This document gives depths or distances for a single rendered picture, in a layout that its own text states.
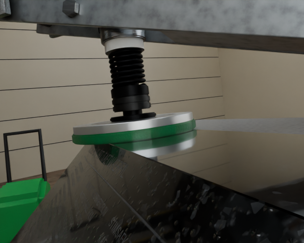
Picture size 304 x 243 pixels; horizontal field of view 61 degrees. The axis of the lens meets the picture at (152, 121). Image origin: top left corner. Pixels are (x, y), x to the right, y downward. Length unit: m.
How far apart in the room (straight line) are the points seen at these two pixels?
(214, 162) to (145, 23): 0.27
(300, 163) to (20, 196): 1.52
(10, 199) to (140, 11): 1.37
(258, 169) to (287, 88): 5.74
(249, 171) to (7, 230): 1.52
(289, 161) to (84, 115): 4.96
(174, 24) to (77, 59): 4.84
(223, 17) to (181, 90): 5.79
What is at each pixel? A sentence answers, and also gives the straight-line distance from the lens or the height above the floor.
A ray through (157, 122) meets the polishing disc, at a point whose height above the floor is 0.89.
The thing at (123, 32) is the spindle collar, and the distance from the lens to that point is 0.45.
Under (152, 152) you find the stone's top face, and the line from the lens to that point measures 0.26.
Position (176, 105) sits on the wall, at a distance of 6.03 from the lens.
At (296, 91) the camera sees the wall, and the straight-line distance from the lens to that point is 5.80.
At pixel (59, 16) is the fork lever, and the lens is 0.50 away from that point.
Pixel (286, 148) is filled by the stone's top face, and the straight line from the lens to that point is 0.22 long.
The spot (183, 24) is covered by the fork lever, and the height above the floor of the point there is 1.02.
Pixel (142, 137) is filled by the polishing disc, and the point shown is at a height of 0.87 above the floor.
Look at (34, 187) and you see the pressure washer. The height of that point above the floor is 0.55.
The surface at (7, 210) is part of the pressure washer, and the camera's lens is 1.62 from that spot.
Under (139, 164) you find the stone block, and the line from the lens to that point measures 0.24.
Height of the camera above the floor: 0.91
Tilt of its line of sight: 3 degrees down
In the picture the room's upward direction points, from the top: 7 degrees counter-clockwise
